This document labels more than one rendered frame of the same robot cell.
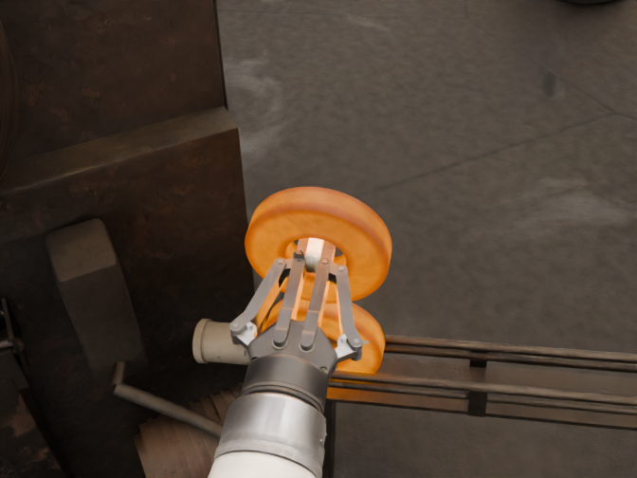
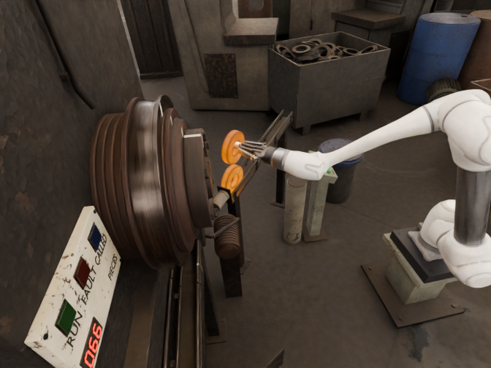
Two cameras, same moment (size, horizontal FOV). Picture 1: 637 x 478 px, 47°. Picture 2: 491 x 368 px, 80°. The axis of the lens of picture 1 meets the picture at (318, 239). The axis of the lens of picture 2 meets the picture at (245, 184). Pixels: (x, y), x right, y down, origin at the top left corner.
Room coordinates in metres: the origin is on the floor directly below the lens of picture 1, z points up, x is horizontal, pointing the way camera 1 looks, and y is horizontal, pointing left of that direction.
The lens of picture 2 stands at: (0.09, 1.05, 1.64)
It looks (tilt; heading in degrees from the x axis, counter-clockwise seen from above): 40 degrees down; 291
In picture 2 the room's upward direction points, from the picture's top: 3 degrees counter-clockwise
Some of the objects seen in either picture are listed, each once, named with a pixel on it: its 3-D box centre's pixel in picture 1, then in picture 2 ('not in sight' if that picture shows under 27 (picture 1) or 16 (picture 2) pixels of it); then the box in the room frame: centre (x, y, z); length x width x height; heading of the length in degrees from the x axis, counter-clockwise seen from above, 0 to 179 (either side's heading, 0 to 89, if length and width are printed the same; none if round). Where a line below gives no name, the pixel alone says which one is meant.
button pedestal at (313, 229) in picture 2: not in sight; (317, 199); (0.15, -0.41, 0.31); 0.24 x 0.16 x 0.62; 115
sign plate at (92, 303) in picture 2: not in sight; (87, 288); (0.48, 0.87, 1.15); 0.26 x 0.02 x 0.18; 115
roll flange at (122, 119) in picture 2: not in sight; (137, 185); (0.60, 0.55, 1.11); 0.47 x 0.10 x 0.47; 115
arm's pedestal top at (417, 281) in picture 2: not in sight; (427, 253); (-0.46, -0.13, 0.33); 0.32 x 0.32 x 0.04; 30
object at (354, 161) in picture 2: not in sight; (337, 172); (0.05, -0.86, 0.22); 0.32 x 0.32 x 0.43
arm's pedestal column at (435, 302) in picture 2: not in sight; (416, 273); (-0.46, -0.13, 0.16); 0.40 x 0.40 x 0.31; 30
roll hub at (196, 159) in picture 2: not in sight; (202, 178); (0.44, 0.47, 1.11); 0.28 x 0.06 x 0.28; 115
